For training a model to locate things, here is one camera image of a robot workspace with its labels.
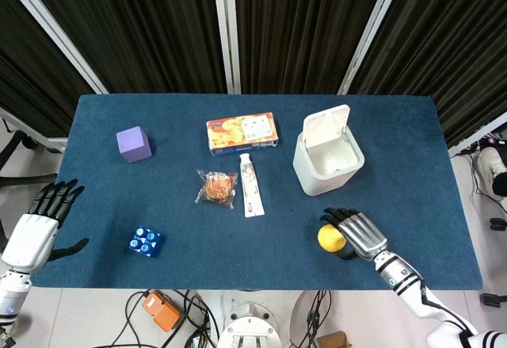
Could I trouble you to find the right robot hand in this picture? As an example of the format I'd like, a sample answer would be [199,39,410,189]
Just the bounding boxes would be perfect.
[319,207,389,262]

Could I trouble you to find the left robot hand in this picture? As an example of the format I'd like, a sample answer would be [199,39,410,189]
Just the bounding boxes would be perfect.
[1,178,90,273]

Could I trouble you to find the yellow lemon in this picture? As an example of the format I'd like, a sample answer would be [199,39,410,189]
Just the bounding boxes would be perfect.
[317,224,347,254]

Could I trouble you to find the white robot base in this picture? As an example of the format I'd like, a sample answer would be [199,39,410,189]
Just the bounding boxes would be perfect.
[216,293,283,348]

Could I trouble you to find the white mini trash bin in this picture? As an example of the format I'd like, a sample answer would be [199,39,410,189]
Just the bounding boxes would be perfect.
[292,104,365,197]

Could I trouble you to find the blue table cloth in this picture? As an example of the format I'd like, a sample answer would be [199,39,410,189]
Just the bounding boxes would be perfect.
[29,93,484,292]

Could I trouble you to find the blue patterned cube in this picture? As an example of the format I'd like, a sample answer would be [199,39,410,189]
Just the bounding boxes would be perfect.
[128,225,166,259]

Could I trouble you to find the brown cardboard box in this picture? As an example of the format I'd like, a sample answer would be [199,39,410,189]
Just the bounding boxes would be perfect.
[316,330,352,348]

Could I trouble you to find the white toothpaste tube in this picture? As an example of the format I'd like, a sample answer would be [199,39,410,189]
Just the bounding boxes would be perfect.
[238,153,265,219]

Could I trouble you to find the purple cube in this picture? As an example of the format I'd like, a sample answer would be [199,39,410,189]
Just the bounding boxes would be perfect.
[115,125,152,164]

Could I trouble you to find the white sneaker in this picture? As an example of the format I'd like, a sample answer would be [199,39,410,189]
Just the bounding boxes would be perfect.
[476,146,507,197]

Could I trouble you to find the orange power box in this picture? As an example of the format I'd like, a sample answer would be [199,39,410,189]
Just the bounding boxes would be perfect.
[141,290,181,333]

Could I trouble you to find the wrapped round pastry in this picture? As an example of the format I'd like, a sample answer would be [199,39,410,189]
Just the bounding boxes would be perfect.
[194,169,238,209]

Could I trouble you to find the orange snack box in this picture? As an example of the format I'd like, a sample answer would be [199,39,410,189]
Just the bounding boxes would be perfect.
[205,111,280,158]

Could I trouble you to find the black curtain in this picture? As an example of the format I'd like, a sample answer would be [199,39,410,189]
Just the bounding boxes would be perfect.
[0,0,507,149]

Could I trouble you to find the white frame rail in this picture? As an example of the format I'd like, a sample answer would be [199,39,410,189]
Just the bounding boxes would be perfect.
[0,105,69,153]

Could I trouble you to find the black cables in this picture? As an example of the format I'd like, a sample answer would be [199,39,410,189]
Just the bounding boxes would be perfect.
[94,289,219,348]

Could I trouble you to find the white frame post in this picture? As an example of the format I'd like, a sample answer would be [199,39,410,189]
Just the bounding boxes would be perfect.
[0,0,110,95]
[337,0,404,96]
[211,0,242,95]

